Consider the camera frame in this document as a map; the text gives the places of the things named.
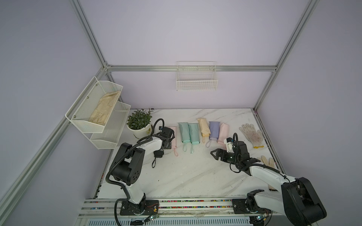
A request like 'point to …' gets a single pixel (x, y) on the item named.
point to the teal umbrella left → (185, 134)
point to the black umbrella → (157, 153)
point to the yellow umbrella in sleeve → (205, 128)
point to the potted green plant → (139, 123)
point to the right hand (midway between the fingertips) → (216, 155)
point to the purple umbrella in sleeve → (214, 130)
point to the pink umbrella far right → (223, 133)
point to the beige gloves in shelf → (104, 108)
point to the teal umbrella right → (194, 135)
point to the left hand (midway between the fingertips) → (159, 145)
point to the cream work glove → (269, 162)
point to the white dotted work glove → (256, 138)
